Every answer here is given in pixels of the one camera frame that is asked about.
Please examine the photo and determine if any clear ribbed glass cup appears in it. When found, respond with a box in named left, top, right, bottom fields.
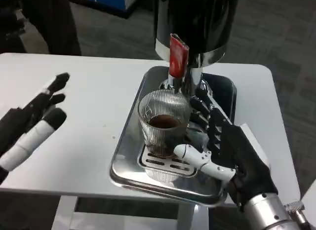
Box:
left=137, top=89, right=191, bottom=158

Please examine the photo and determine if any slotted steel drip grid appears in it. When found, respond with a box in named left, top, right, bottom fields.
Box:
left=137, top=141, right=198, bottom=178

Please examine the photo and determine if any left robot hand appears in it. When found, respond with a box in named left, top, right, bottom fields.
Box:
left=0, top=72, right=71, bottom=186

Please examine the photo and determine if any steel drip tray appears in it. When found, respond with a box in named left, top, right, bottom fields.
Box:
left=110, top=66, right=237, bottom=207

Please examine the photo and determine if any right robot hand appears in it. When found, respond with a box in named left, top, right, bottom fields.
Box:
left=173, top=88, right=279, bottom=213

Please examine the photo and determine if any black steel drink dispenser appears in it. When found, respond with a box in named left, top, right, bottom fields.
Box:
left=153, top=0, right=240, bottom=97

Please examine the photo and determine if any blue cabinet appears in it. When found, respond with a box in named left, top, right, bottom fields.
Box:
left=87, top=0, right=139, bottom=18

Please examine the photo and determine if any red tap lever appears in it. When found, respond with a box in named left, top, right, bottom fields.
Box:
left=168, top=34, right=190, bottom=79

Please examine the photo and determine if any person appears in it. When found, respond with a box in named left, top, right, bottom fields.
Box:
left=19, top=0, right=82, bottom=57

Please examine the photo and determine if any dark background equipment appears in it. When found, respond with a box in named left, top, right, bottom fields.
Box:
left=0, top=0, right=28, bottom=54

